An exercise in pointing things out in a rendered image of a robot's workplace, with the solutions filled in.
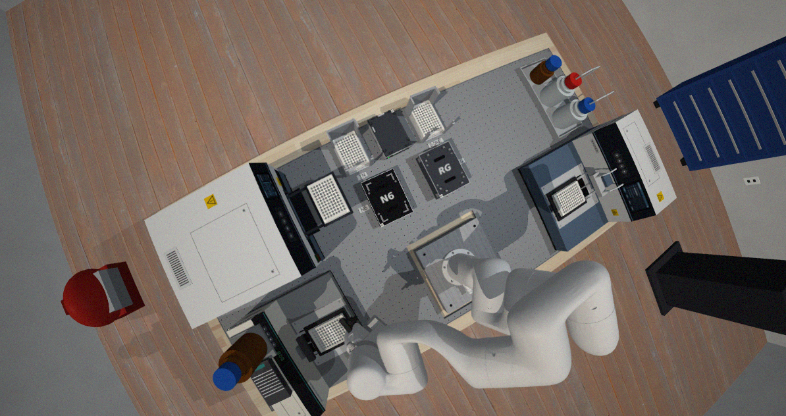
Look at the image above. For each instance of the brown bottle body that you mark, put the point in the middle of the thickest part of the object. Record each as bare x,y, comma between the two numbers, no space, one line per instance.
538,76

